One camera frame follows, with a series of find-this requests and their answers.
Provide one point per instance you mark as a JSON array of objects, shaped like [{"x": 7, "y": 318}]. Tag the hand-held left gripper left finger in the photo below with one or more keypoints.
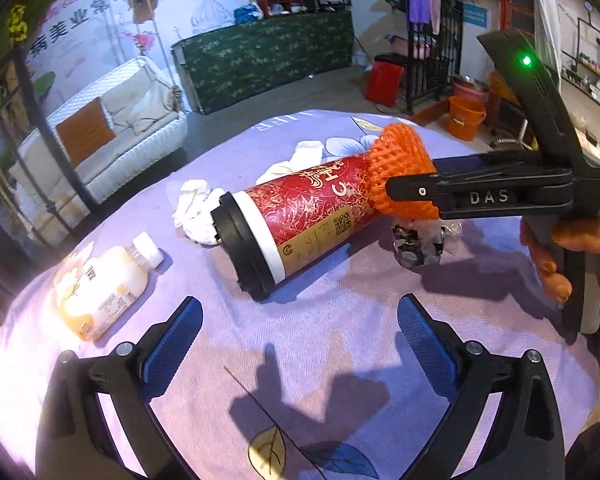
[{"x": 172, "y": 342}]

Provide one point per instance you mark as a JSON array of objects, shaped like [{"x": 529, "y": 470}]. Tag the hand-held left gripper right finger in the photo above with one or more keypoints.
[{"x": 425, "y": 345}]

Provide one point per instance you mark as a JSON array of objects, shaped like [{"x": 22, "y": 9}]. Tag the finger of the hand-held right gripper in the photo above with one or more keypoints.
[
  {"x": 480, "y": 197},
  {"x": 505, "y": 165}
]

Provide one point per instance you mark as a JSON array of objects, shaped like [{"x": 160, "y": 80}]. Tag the orange foam net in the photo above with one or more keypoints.
[{"x": 400, "y": 150}]

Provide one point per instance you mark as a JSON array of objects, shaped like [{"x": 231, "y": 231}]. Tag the person's right hand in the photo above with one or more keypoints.
[{"x": 547, "y": 270}]

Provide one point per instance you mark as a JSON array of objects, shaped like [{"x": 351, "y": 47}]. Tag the pink basin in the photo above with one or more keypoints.
[{"x": 472, "y": 91}]

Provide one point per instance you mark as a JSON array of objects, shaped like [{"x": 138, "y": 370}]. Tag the orange bucket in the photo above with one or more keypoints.
[{"x": 466, "y": 120}]

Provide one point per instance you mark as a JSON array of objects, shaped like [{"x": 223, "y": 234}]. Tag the white roll-up banner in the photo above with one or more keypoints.
[{"x": 547, "y": 10}]

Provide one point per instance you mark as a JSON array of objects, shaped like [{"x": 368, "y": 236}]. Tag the clear plastic wrapper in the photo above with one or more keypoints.
[{"x": 410, "y": 250}]

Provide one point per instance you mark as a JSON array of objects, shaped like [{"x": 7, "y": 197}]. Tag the orange drink bottle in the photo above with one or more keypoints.
[{"x": 100, "y": 290}]

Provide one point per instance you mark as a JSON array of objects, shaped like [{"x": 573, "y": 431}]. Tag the black metal fence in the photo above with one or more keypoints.
[{"x": 442, "y": 60}]

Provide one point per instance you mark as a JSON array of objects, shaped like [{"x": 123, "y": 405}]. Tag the blue sign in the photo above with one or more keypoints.
[{"x": 474, "y": 15}]

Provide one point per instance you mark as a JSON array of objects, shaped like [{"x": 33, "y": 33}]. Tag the pink towel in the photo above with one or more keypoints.
[{"x": 435, "y": 7}]

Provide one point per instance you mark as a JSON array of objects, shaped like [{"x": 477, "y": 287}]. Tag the white crumpled tissue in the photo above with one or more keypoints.
[{"x": 195, "y": 205}]

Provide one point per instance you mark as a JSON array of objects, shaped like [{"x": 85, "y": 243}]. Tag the red bag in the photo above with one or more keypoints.
[{"x": 384, "y": 82}]

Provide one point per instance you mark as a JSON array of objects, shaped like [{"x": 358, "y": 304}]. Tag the red paper cup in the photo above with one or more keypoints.
[{"x": 300, "y": 215}]

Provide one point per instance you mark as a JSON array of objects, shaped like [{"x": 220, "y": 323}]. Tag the white wicker swing sofa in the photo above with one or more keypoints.
[{"x": 130, "y": 125}]

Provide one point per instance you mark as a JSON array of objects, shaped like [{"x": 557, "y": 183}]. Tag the orange cushion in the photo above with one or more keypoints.
[{"x": 85, "y": 130}]

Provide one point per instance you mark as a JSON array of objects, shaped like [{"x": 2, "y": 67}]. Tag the white cushion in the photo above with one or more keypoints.
[{"x": 140, "y": 105}]

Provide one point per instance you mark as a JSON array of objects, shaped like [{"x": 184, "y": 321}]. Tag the green floral counter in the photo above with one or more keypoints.
[{"x": 265, "y": 60}]

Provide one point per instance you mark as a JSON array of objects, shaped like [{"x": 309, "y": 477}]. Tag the blue cloth bundle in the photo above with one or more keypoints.
[{"x": 246, "y": 13}]

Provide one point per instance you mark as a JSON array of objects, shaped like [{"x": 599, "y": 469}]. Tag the tall leafy plant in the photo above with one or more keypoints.
[{"x": 0, "y": 60}]

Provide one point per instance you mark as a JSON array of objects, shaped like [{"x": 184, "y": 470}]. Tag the black iron bed frame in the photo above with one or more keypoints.
[{"x": 35, "y": 125}]

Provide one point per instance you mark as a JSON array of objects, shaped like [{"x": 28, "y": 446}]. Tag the large wall banner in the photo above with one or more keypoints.
[{"x": 80, "y": 50}]

